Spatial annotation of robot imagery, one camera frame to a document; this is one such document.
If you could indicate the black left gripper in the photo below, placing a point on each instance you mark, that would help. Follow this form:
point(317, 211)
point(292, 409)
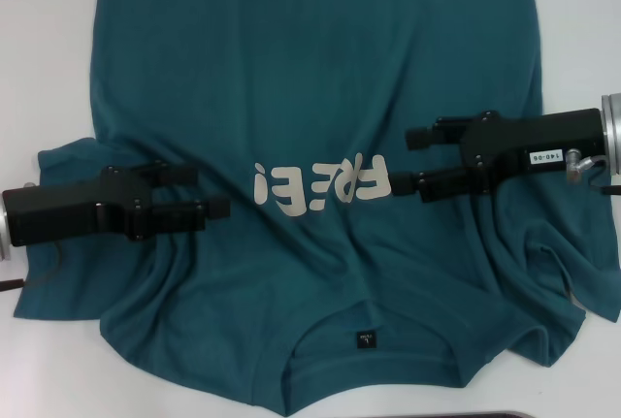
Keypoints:
point(58, 212)

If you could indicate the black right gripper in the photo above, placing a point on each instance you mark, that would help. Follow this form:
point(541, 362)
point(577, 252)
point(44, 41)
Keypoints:
point(533, 139)

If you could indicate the teal t-shirt with FREE print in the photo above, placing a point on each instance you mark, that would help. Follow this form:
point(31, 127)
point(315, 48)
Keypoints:
point(291, 73)

